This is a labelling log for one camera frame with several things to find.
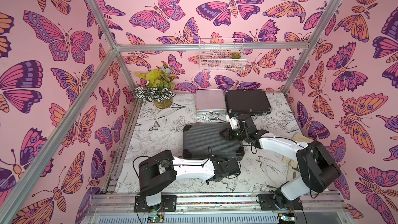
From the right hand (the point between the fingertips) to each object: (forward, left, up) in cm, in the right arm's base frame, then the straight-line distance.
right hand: (221, 132), depth 88 cm
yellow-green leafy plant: (+35, +41, +10) cm, 55 cm away
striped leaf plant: (+17, +40, +13) cm, 45 cm away
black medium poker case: (+28, -22, -5) cm, 36 cm away
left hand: (-15, +3, -8) cm, 17 cm away
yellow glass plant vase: (+28, +38, -7) cm, 48 cm away
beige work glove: (+3, -49, -9) cm, 50 cm away
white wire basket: (+47, 0, +16) cm, 50 cm away
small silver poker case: (+28, +6, -6) cm, 29 cm away
